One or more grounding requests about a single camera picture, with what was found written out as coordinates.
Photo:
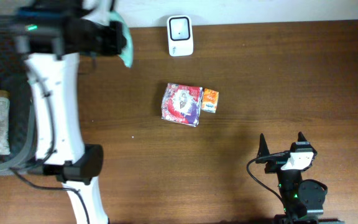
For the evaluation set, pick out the dark grey plastic basket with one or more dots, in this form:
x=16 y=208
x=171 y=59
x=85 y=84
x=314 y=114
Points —
x=22 y=127

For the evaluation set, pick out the white barcode scanner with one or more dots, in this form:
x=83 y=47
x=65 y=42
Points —
x=180 y=36

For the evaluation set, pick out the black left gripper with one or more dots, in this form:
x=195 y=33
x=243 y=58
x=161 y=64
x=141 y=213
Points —
x=113 y=38

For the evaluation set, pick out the orange tissue pack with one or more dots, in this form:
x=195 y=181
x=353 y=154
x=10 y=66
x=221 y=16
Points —
x=210 y=100

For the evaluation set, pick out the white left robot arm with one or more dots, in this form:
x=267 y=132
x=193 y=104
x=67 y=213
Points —
x=50 y=36

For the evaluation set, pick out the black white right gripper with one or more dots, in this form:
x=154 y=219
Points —
x=272 y=167

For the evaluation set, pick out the teal wet wipes pack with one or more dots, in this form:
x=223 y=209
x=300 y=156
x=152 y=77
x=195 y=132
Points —
x=127 y=52

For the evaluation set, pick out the red purple floral package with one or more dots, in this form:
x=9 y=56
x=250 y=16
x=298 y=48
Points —
x=182 y=104

